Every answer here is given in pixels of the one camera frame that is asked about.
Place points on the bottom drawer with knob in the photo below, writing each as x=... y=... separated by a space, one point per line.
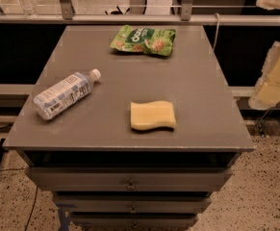
x=133 y=221

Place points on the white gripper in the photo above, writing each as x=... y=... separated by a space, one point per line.
x=266 y=94

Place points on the middle drawer with knob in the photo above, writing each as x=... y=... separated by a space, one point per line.
x=132 y=204

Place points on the top drawer with knob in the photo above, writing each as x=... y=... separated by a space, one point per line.
x=59 y=179

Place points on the green rice chip bag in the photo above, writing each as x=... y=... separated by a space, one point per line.
x=144 y=40

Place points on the clear plastic water bottle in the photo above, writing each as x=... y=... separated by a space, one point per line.
x=64 y=94

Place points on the metal railing frame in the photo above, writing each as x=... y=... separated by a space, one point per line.
x=193 y=12

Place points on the drawer with knob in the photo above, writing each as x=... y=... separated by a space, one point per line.
x=59 y=179
x=133 y=221
x=132 y=204

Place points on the grey drawer cabinet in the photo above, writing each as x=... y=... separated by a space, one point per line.
x=149 y=145

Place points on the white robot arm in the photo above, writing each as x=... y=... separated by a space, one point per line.
x=266 y=93

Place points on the yellow sponge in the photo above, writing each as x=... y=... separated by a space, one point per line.
x=152 y=115

